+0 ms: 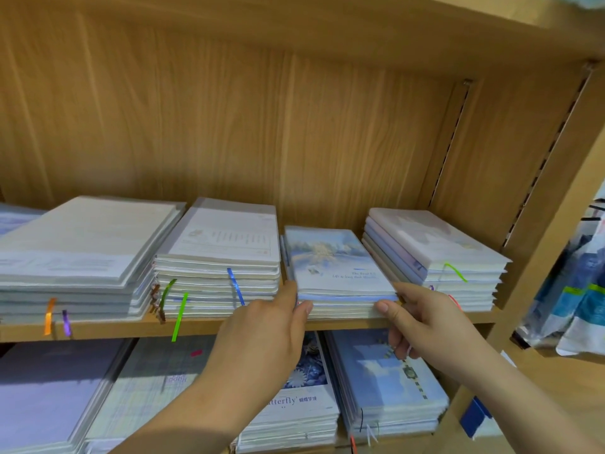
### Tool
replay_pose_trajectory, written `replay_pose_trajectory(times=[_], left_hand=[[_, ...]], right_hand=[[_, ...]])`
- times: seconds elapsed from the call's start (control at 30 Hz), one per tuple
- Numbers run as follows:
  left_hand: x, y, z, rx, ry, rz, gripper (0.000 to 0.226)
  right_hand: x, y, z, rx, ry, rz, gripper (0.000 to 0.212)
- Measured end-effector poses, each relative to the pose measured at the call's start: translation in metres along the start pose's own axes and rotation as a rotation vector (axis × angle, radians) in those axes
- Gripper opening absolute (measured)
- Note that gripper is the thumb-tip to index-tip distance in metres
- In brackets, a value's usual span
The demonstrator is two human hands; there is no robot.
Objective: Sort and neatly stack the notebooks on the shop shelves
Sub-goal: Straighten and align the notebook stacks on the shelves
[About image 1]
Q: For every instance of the person's right hand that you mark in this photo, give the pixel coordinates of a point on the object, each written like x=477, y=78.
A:
x=440, y=331

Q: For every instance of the person's left hand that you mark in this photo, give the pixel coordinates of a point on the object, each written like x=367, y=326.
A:
x=255, y=354

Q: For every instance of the blue butterfly cover notebook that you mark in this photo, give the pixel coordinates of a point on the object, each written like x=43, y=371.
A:
x=302, y=406

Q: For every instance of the sky cloud cover notebook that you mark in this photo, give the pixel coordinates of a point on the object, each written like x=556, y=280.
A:
x=383, y=378

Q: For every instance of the pile of small notebooks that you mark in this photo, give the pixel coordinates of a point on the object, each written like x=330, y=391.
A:
x=430, y=241

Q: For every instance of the pastel grid pattern notebook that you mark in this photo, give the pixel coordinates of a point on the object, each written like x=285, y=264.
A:
x=147, y=378

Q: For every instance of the snowy tree notebook stack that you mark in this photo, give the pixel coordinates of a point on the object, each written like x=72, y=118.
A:
x=331, y=260

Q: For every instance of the stack of sky photo notebooks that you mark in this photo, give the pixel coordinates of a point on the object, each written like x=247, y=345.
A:
x=227, y=236

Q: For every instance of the large plain lilac notebook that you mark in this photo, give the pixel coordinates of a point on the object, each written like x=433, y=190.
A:
x=52, y=387

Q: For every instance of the stack of sage cover notebooks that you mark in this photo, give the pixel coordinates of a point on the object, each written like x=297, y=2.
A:
x=80, y=241

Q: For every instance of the wooden shelf unit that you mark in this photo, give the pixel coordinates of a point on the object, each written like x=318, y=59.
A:
x=284, y=118

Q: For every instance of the lilac cover notebook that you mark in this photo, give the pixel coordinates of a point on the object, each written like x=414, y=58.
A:
x=14, y=217

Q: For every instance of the person's right forearm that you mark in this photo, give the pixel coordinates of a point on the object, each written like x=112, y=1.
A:
x=539, y=402

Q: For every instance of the blue white small box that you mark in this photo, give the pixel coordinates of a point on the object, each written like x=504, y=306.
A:
x=477, y=416

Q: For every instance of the white blue standing pouch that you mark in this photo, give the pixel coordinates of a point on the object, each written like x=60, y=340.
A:
x=577, y=288

